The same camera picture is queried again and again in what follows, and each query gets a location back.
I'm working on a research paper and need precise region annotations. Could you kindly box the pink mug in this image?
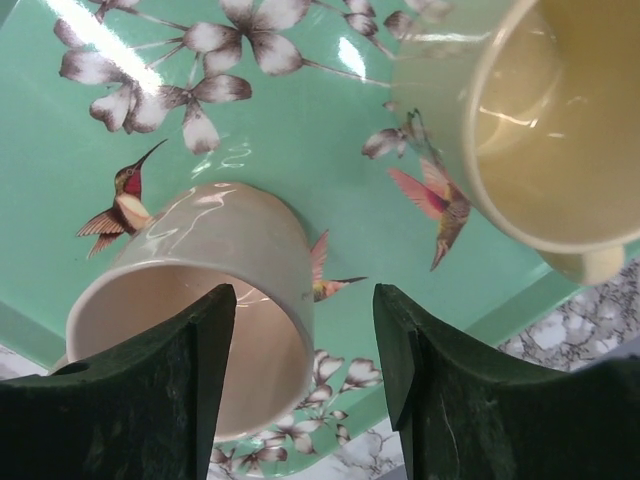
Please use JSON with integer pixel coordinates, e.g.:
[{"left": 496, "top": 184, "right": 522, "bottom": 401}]
[{"left": 66, "top": 183, "right": 314, "bottom": 442}]

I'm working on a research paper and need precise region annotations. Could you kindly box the yellow mug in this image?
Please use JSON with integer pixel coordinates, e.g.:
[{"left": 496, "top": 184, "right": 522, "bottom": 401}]
[{"left": 392, "top": 1, "right": 639, "bottom": 285}]

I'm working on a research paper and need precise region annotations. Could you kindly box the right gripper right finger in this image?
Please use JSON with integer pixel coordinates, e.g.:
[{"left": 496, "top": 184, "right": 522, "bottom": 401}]
[{"left": 373, "top": 284, "right": 639, "bottom": 479}]

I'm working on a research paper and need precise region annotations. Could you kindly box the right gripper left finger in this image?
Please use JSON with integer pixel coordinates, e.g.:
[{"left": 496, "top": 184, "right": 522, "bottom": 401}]
[{"left": 1, "top": 284, "right": 236, "bottom": 479}]

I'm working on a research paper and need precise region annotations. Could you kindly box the mint green tray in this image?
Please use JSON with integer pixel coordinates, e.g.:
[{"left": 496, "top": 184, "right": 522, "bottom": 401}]
[{"left": 0, "top": 0, "right": 591, "bottom": 476}]

